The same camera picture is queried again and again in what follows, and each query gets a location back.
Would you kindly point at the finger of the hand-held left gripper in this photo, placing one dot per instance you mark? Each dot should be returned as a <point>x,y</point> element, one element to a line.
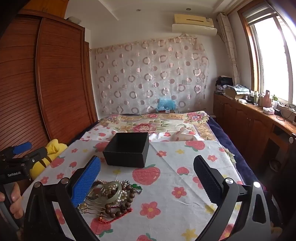
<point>22,147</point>
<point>38,153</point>

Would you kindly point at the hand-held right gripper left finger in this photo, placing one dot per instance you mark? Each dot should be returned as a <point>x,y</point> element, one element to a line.
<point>84,184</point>

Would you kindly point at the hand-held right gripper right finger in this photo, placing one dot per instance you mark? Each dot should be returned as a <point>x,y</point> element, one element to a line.
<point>208,183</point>

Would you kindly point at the silver bangle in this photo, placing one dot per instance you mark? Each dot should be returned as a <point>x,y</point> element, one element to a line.
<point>101,184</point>

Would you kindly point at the metal hair comb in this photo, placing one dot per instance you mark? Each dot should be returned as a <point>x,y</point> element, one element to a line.
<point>92,207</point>

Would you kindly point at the pale jade bangle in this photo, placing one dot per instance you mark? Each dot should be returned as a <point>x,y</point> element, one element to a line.
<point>119,191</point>

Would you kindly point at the black cardboard box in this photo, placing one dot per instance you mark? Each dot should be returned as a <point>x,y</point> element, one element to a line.
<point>124,160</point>

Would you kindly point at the person's left hand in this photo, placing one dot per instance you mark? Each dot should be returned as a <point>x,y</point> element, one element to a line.
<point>16,198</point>

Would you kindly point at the yellow plush toy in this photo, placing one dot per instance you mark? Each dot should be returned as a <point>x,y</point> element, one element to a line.
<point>55,146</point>

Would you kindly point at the strawberry print cloth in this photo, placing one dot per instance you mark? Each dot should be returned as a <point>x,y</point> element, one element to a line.
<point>161,197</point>

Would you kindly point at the long wooden cabinet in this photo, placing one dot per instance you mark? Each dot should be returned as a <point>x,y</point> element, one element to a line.
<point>242,122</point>

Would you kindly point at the dark round basket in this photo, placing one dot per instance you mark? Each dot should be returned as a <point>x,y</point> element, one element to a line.
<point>275,165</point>

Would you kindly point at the brown wooden wardrobe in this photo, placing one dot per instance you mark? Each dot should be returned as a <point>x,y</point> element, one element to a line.
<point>57,81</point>

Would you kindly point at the floral blanket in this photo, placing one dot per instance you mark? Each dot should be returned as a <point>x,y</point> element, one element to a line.
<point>143,126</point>

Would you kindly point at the blue plastic bag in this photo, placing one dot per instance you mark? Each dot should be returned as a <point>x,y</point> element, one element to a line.
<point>166,105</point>

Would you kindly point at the open cardboard box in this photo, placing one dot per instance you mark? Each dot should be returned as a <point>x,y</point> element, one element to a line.
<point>233,92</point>

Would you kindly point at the white tissue pack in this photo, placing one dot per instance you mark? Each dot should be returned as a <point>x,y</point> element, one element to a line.
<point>268,110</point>

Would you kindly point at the pile of dark clothes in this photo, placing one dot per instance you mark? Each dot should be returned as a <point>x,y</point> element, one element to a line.
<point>224,82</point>

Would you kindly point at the green capped bottle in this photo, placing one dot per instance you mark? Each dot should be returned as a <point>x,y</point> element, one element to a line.
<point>274,102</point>

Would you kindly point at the patterned window curtain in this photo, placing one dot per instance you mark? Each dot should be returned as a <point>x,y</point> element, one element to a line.
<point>229,46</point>

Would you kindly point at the white box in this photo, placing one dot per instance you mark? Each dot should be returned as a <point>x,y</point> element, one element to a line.
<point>74,20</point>

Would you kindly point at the window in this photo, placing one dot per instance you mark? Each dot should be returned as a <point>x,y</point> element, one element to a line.
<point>270,58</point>

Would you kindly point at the circle patterned wall cloth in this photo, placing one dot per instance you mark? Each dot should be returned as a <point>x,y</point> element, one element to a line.
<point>138,76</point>

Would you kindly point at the wall air conditioner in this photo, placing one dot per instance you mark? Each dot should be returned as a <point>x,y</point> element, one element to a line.
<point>194,23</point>

